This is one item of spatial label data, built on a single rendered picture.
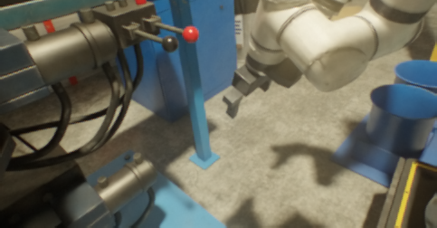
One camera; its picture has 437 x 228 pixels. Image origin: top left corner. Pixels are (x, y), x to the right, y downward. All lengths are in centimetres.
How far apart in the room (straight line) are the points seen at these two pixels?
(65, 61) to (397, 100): 153
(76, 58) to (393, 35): 62
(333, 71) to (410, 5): 15
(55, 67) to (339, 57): 56
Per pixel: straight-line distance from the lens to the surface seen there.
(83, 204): 93
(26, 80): 69
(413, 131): 158
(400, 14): 55
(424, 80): 206
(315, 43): 48
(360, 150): 170
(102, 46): 74
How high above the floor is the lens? 121
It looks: 35 degrees down
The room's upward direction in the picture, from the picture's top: 6 degrees counter-clockwise
